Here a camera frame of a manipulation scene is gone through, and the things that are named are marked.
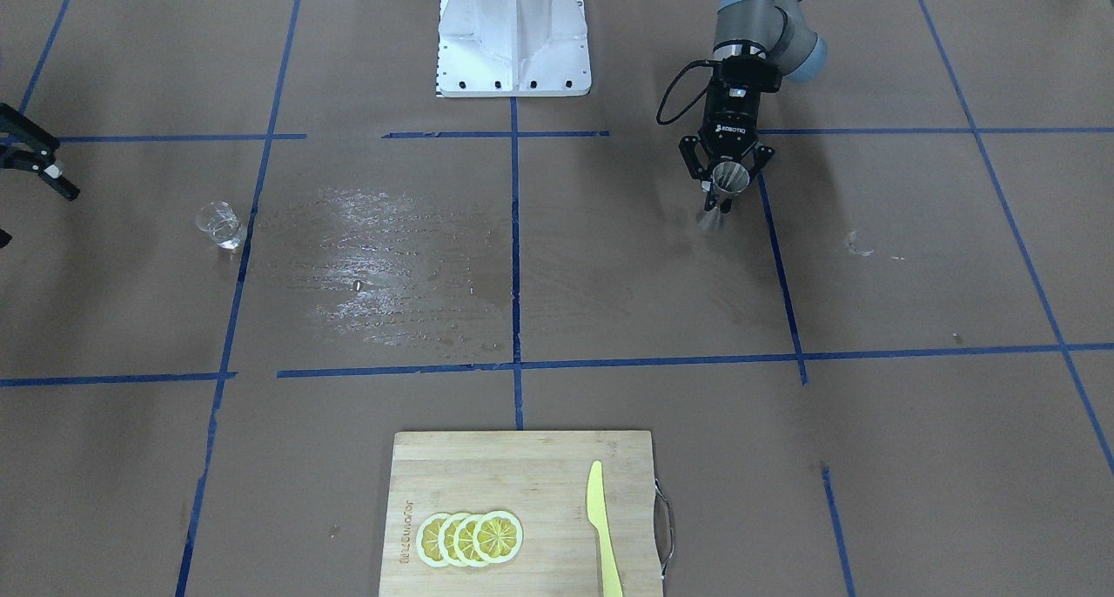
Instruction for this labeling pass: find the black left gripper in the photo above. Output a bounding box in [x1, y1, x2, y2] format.
[680, 84, 776, 212]

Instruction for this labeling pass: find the steel jigger measuring cup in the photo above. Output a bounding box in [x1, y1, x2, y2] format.
[698, 160, 751, 232]

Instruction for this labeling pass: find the small glass beaker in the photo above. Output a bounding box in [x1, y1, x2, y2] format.
[194, 200, 247, 252]

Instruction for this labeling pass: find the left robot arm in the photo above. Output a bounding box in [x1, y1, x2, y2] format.
[655, 0, 828, 215]

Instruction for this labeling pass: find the bamboo cutting board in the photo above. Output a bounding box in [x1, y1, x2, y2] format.
[378, 431, 664, 596]

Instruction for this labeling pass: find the yellow plastic knife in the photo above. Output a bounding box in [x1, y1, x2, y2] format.
[586, 459, 624, 596]

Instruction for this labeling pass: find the front lemon slice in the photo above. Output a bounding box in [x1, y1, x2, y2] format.
[473, 510, 524, 564]

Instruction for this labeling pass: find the lemon slice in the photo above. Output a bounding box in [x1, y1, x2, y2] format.
[437, 513, 469, 567]
[451, 513, 488, 567]
[417, 513, 449, 568]
[473, 510, 524, 564]

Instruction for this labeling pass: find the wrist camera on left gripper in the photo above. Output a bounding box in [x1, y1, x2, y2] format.
[713, 55, 782, 94]

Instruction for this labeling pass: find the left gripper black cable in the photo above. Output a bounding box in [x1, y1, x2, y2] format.
[655, 59, 719, 128]

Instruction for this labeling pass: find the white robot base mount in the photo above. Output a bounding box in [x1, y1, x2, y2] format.
[434, 0, 593, 98]

